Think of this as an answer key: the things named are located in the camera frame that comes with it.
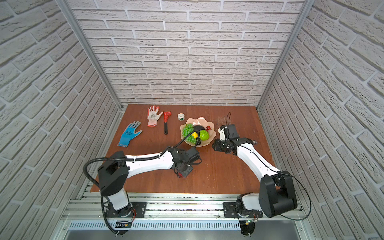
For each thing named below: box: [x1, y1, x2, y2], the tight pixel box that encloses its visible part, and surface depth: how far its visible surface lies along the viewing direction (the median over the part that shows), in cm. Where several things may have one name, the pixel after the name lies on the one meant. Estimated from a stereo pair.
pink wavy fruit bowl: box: [180, 116, 217, 147], surface depth 102 cm
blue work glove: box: [117, 120, 143, 148], surface depth 105 cm
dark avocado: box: [193, 125, 205, 132], surface depth 104 cm
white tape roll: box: [177, 113, 185, 121], surface depth 113 cm
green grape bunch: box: [182, 123, 197, 144], surface depth 97 cm
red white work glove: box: [147, 105, 164, 127], surface depth 116 cm
